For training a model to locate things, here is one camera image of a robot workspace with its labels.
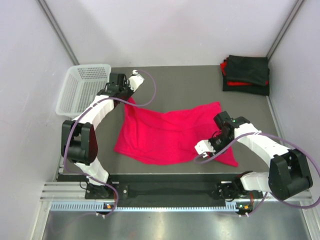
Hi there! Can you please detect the pink t shirt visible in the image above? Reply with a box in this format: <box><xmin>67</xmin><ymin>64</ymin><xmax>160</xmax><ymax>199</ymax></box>
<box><xmin>113</xmin><ymin>97</ymin><xmax>240</xmax><ymax>168</ymax></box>

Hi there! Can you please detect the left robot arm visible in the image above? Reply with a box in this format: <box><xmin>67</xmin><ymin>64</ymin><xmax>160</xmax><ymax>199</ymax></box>
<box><xmin>61</xmin><ymin>70</ymin><xmax>144</xmax><ymax>199</ymax></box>

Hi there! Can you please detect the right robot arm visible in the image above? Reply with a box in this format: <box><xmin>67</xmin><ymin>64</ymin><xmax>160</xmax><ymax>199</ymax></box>
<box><xmin>208</xmin><ymin>111</ymin><xmax>313</xmax><ymax>201</ymax></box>

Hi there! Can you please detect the white plastic basket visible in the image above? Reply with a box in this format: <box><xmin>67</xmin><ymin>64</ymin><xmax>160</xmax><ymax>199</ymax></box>
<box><xmin>55</xmin><ymin>64</ymin><xmax>112</xmax><ymax>118</ymax></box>

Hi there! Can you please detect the black folded t shirt top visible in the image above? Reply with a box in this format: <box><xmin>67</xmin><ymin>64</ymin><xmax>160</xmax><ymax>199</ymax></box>
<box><xmin>224</xmin><ymin>54</ymin><xmax>270</xmax><ymax>86</ymax></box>

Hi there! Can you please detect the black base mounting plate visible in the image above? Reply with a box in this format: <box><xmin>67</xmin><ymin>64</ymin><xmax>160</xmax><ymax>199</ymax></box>
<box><xmin>84</xmin><ymin>173</ymin><xmax>263</xmax><ymax>208</ymax></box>

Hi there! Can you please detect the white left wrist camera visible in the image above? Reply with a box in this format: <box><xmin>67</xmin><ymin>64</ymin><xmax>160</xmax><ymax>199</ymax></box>
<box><xmin>128</xmin><ymin>70</ymin><xmax>145</xmax><ymax>92</ymax></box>

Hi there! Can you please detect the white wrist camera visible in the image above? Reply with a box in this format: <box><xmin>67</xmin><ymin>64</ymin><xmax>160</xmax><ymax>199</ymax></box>
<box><xmin>194</xmin><ymin>139</ymin><xmax>216</xmax><ymax>158</ymax></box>
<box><xmin>128</xmin><ymin>70</ymin><xmax>145</xmax><ymax>92</ymax></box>

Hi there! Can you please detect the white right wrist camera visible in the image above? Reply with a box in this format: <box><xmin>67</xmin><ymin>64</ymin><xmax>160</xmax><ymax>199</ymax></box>
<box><xmin>194</xmin><ymin>139</ymin><xmax>216</xmax><ymax>158</ymax></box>

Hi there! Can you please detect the aluminium corner post left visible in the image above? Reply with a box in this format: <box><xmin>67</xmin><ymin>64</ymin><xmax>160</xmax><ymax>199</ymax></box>
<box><xmin>36</xmin><ymin>0</ymin><xmax>80</xmax><ymax>66</ymax></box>

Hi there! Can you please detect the aluminium corner post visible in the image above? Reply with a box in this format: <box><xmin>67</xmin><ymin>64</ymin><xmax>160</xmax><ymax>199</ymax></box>
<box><xmin>36</xmin><ymin>0</ymin><xmax>80</xmax><ymax>66</ymax></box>
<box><xmin>266</xmin><ymin>0</ymin><xmax>306</xmax><ymax>61</ymax></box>

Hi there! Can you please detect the aluminium frame rail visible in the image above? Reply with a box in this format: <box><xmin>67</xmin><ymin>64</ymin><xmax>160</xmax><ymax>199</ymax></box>
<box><xmin>40</xmin><ymin>182</ymin><xmax>313</xmax><ymax>203</ymax></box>

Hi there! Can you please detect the slotted grey cable duct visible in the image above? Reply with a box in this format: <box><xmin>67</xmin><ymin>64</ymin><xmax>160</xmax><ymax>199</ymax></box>
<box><xmin>50</xmin><ymin>201</ymin><xmax>252</xmax><ymax>213</ymax></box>

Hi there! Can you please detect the aluminium corner post right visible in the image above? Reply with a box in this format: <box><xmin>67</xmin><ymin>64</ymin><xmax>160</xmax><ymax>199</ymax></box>
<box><xmin>266</xmin><ymin>0</ymin><xmax>306</xmax><ymax>61</ymax></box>

